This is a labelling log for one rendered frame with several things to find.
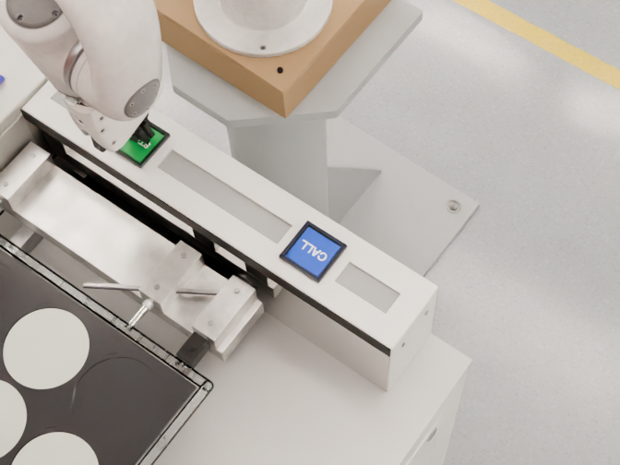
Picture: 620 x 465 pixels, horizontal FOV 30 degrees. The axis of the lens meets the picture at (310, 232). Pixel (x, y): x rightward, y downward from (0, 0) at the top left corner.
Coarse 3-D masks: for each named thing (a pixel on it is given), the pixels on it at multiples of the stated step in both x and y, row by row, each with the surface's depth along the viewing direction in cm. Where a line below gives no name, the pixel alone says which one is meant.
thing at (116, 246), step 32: (32, 192) 146; (64, 192) 146; (32, 224) 144; (64, 224) 144; (96, 224) 143; (128, 224) 143; (96, 256) 141; (128, 256) 141; (160, 256) 141; (192, 320) 137; (256, 320) 140; (224, 352) 136
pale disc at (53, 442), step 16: (32, 448) 129; (48, 448) 129; (64, 448) 128; (80, 448) 128; (16, 464) 128; (32, 464) 128; (48, 464) 128; (64, 464) 128; (80, 464) 128; (96, 464) 128
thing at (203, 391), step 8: (208, 384) 131; (200, 392) 131; (208, 392) 131; (192, 400) 130; (200, 400) 130; (184, 408) 130; (192, 408) 130; (176, 416) 130; (184, 416) 129; (176, 424) 129; (184, 424) 130; (168, 432) 129; (176, 432) 129; (160, 440) 128; (168, 440) 128; (152, 448) 128; (160, 448) 128; (144, 456) 128; (152, 456) 128; (160, 456) 128; (144, 464) 127; (152, 464) 128
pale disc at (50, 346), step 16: (32, 320) 136; (48, 320) 136; (64, 320) 136; (16, 336) 135; (32, 336) 135; (48, 336) 135; (64, 336) 135; (80, 336) 135; (16, 352) 134; (32, 352) 134; (48, 352) 134; (64, 352) 134; (80, 352) 134; (16, 368) 133; (32, 368) 133; (48, 368) 133; (64, 368) 133; (80, 368) 133; (32, 384) 132; (48, 384) 132
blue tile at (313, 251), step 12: (300, 240) 132; (312, 240) 132; (324, 240) 132; (288, 252) 132; (300, 252) 132; (312, 252) 131; (324, 252) 131; (336, 252) 131; (300, 264) 131; (312, 264) 131; (324, 264) 131
